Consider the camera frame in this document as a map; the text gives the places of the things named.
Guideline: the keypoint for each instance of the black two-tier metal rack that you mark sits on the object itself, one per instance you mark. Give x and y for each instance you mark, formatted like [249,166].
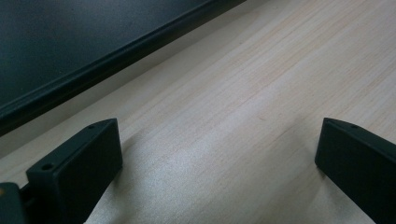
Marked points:
[62,46]

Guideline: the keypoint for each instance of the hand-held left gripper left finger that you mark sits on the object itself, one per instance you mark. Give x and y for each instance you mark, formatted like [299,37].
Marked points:
[81,174]

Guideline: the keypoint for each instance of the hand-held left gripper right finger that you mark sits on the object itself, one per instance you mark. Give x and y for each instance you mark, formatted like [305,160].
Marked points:
[358,174]

